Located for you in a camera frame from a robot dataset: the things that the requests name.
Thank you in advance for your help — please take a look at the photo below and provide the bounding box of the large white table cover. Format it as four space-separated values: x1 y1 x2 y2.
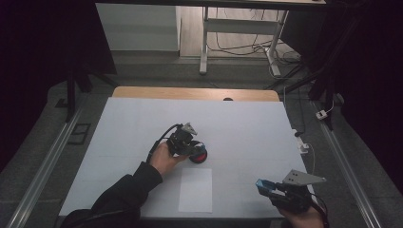
58 96 322 220

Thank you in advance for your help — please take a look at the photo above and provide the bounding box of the hand-held gripper cable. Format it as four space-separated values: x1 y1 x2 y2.
146 123 184 163
311 193 331 228

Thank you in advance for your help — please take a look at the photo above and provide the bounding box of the tangle of floor cables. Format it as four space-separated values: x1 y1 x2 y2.
207 8 302 81

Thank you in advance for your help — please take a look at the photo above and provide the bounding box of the dark curtain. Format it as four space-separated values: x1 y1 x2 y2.
0 0 119 174
280 0 403 194

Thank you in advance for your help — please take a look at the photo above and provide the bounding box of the round red ink pad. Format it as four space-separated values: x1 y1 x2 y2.
189 143 209 164

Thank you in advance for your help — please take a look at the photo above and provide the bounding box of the wooden table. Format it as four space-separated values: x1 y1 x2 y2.
111 85 280 103

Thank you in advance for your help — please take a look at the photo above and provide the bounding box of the white cabinet panel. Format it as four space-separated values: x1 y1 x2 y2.
95 3 181 52

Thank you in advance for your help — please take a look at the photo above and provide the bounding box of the white desk frame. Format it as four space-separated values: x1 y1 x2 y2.
199 6 290 78

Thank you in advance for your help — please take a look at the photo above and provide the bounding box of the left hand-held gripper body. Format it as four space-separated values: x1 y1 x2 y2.
166 122 200 157

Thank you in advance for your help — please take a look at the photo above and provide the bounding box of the person's left hand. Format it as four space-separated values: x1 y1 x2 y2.
148 141 188 179

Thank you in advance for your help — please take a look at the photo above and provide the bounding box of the white paper sheet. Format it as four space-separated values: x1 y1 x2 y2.
178 167 214 214

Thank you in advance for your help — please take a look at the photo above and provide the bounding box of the black metal stand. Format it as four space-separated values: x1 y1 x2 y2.
265 61 337 131
64 61 119 124

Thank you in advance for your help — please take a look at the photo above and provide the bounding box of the person's right hand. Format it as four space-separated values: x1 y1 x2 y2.
278 202 327 228

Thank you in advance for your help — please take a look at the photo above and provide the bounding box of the black floor frame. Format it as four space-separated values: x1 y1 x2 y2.
67 123 92 146

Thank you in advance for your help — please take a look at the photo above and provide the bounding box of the right hand-held gripper cable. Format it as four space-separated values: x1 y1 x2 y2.
311 193 331 228

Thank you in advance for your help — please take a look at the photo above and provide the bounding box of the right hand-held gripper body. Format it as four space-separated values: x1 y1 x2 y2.
268 168 328 214

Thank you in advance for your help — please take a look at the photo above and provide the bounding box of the aluminium rail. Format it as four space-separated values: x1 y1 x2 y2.
311 100 384 228
5 103 86 228

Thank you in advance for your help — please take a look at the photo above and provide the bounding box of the left hand-held gripper cable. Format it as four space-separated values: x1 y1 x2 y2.
146 123 184 163

